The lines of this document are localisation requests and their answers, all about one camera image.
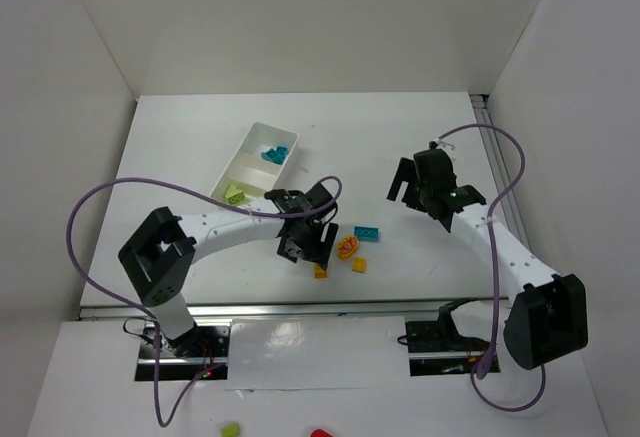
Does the orange oval printed lego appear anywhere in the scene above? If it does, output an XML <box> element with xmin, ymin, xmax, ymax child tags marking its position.
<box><xmin>336</xmin><ymin>235</ymin><xmax>360</xmax><ymax>261</ymax></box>

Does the yellow long lego brick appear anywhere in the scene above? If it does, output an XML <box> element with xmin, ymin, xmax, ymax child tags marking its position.
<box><xmin>313</xmin><ymin>264</ymin><xmax>329</xmax><ymax>280</ymax></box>

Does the yellow small square lego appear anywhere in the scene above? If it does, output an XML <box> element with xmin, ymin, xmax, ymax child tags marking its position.
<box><xmin>351</xmin><ymin>257</ymin><xmax>367</xmax><ymax>273</ymax></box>

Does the teal long lego brick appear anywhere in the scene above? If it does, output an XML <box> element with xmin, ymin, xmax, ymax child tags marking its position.
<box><xmin>353</xmin><ymin>226</ymin><xmax>380</xmax><ymax>242</ymax></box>

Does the light green lego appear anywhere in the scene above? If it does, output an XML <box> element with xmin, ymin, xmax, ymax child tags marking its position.
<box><xmin>228</xmin><ymin>191</ymin><xmax>246</xmax><ymax>206</ymax></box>
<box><xmin>224</xmin><ymin>184</ymin><xmax>244</xmax><ymax>202</ymax></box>

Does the teal rounded lego piece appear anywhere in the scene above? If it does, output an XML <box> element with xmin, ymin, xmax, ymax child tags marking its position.
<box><xmin>261</xmin><ymin>147</ymin><xmax>286</xmax><ymax>165</ymax></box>

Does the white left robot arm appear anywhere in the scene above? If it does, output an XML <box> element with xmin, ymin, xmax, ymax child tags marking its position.
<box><xmin>118</xmin><ymin>183</ymin><xmax>339</xmax><ymax>357</ymax></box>

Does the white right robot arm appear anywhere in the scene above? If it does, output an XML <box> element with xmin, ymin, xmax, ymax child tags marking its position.
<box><xmin>387</xmin><ymin>142</ymin><xmax>588</xmax><ymax>370</ymax></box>

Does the white three-compartment tray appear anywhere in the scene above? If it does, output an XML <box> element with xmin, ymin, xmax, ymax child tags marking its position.
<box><xmin>210</xmin><ymin>122</ymin><xmax>299</xmax><ymax>204</ymax></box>

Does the red object bottom edge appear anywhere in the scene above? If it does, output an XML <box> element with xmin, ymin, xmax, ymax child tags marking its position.
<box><xmin>309</xmin><ymin>429</ymin><xmax>333</xmax><ymax>437</ymax></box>

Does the green lego outside workspace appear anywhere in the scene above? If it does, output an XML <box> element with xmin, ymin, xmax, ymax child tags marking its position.
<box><xmin>220</xmin><ymin>422</ymin><xmax>241</xmax><ymax>437</ymax></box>

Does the aluminium rail right side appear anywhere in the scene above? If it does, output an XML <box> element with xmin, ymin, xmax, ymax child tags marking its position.
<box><xmin>469</xmin><ymin>94</ymin><xmax>509</xmax><ymax>192</ymax></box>

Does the aluminium rail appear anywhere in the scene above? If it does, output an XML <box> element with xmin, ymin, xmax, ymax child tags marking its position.
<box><xmin>469</xmin><ymin>94</ymin><xmax>509</xmax><ymax>192</ymax></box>
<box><xmin>79</xmin><ymin>298</ymin><xmax>451</xmax><ymax>323</ymax></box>

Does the aluminium rail front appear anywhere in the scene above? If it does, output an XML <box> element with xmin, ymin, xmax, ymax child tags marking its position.
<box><xmin>79</xmin><ymin>298</ymin><xmax>451</xmax><ymax>323</ymax></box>

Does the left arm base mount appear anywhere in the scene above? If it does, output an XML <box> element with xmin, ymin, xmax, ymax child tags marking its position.
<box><xmin>122</xmin><ymin>317</ymin><xmax>231</xmax><ymax>382</ymax></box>

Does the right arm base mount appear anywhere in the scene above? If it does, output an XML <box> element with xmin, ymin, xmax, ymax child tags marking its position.
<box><xmin>396</xmin><ymin>298</ymin><xmax>489</xmax><ymax>377</ymax></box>

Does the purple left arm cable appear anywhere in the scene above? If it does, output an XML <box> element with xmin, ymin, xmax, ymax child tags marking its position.
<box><xmin>66</xmin><ymin>175</ymin><xmax>343</xmax><ymax>428</ymax></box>

